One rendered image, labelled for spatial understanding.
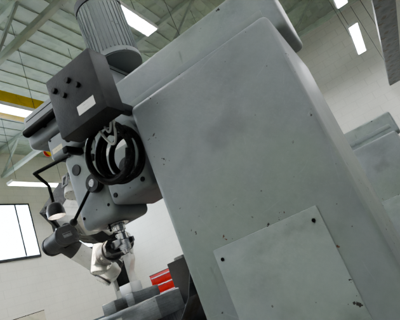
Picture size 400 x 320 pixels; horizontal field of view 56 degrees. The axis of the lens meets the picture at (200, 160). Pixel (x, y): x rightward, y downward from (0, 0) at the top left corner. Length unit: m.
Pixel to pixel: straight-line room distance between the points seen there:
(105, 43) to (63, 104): 0.43
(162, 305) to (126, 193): 0.39
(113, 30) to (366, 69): 9.42
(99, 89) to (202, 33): 0.39
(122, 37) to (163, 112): 0.53
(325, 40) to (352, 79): 1.32
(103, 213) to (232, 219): 0.59
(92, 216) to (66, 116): 0.44
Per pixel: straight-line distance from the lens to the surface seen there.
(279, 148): 0.97
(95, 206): 1.47
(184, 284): 1.75
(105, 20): 1.64
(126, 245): 1.49
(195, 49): 1.29
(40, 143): 1.69
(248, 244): 0.99
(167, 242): 12.32
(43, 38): 8.08
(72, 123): 1.18
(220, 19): 1.28
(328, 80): 10.75
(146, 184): 1.29
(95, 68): 1.17
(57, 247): 1.90
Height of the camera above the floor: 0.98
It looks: 17 degrees up
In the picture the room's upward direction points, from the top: 22 degrees counter-clockwise
